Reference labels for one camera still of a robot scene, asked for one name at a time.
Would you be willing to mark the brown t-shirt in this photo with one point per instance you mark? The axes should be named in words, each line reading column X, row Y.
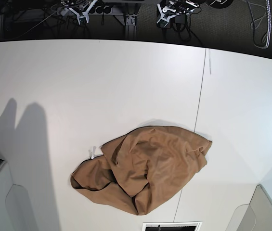
column 142, row 169

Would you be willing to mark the robot arm image left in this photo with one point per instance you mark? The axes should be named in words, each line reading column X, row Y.
column 80, row 8

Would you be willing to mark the robot arm image right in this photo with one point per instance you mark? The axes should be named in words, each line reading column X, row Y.
column 169, row 9

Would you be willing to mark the white garment tag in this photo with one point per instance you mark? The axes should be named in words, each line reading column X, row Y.
column 92, row 152

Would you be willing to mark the black power strip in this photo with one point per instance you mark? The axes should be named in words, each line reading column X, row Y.
column 101, row 9

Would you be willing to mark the left grey monitor back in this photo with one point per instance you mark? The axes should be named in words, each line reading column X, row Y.
column 16, row 213

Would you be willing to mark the aluminium frame post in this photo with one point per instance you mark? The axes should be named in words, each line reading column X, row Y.
column 130, row 21

